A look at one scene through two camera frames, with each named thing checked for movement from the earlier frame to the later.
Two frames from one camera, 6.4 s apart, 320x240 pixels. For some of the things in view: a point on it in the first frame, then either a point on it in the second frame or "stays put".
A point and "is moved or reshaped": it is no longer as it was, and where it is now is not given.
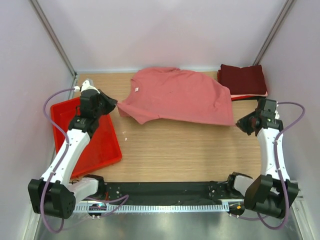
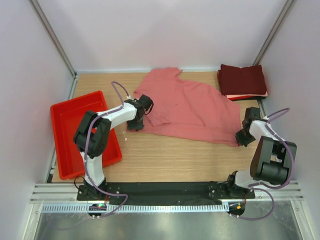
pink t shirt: (176, 95) is moved or reshaped
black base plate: (171, 193) stays put
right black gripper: (242, 123) to (241, 140)
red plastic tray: (103, 148) stays put
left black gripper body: (97, 111) to (140, 120)
